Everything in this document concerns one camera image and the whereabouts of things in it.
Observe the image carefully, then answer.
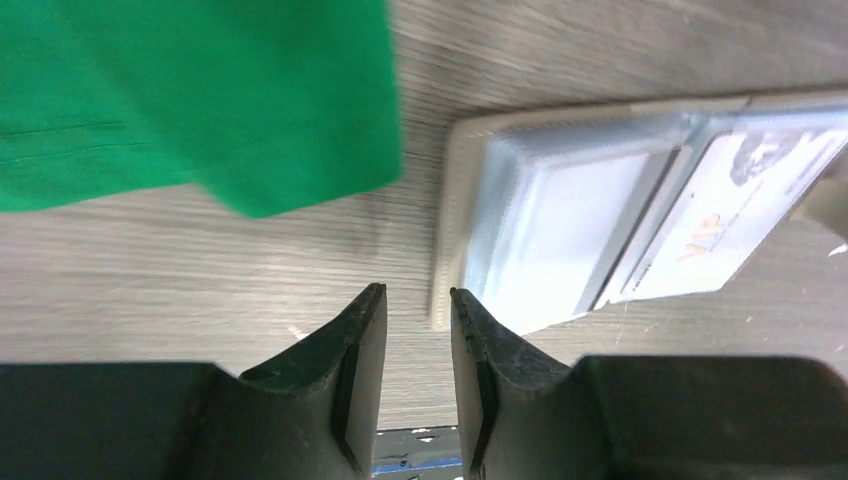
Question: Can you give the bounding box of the white credit card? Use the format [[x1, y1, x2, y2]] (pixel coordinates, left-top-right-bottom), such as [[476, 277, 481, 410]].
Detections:
[[618, 127, 847, 301]]

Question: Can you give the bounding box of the grey card holder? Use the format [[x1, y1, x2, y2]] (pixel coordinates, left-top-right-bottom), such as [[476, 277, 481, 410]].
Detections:
[[429, 90, 847, 335]]

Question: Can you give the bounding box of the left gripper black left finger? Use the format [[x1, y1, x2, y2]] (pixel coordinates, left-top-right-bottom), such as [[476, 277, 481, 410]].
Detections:
[[1, 284, 387, 479]]

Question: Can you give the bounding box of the green cloth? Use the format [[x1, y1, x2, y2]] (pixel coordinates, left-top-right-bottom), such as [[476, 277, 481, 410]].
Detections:
[[1, 1, 403, 218]]

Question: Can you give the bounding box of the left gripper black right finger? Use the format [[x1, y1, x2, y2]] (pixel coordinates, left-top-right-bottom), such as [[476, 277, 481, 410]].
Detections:
[[450, 289, 847, 479]]

